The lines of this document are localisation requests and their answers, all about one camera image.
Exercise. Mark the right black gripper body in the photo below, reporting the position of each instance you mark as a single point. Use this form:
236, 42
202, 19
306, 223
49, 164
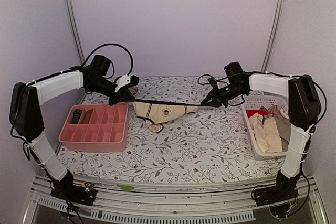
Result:
223, 95

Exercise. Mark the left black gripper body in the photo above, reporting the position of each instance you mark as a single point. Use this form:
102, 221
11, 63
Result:
122, 89

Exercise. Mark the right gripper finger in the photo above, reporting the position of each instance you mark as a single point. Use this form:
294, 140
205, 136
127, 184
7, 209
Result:
210, 95
209, 102

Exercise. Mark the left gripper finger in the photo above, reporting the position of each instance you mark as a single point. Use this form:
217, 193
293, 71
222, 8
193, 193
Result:
121, 98
113, 101

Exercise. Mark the cream underwear navy trim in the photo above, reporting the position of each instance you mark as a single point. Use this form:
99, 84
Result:
157, 113

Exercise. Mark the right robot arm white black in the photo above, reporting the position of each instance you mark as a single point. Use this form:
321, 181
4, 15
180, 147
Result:
305, 111

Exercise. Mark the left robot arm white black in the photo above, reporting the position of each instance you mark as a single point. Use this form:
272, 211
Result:
27, 98

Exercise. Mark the brown rolled underwear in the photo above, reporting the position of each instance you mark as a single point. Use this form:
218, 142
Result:
87, 116

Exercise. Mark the black white rolled underwear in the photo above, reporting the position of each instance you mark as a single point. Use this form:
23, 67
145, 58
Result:
76, 116

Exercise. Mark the small patterned bowl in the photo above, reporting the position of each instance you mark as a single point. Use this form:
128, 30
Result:
134, 90

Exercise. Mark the pink divided organizer box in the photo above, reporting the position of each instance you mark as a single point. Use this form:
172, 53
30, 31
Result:
106, 131

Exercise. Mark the red garment in basket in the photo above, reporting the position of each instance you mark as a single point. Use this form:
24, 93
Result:
258, 114

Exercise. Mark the floral patterned table mat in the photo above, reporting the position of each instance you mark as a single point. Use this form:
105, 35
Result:
210, 146

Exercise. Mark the white plastic laundry basket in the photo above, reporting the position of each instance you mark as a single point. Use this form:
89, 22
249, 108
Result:
272, 104

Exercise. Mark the cream garment in basket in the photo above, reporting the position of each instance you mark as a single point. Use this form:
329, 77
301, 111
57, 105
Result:
266, 135

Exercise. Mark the grey garment in basket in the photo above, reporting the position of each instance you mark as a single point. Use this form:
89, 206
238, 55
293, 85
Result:
284, 128

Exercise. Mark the green tape piece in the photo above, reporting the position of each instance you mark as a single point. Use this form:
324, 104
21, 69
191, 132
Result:
126, 188

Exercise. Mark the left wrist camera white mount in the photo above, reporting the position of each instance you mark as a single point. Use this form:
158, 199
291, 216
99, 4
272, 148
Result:
125, 82

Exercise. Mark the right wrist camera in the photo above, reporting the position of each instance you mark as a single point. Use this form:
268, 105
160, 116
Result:
213, 83

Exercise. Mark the right aluminium frame post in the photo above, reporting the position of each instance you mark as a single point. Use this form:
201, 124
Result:
273, 34

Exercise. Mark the aluminium frame post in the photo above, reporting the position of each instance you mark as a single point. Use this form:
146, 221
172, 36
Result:
74, 29
273, 34

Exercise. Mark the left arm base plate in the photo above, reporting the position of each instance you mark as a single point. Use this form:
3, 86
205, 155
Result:
74, 194

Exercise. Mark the aluminium front rail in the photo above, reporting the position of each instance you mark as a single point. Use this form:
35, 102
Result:
226, 202

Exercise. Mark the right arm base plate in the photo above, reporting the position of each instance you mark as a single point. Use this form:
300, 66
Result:
264, 195

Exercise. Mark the left aluminium frame post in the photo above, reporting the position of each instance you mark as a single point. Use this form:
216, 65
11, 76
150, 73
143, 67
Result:
74, 29

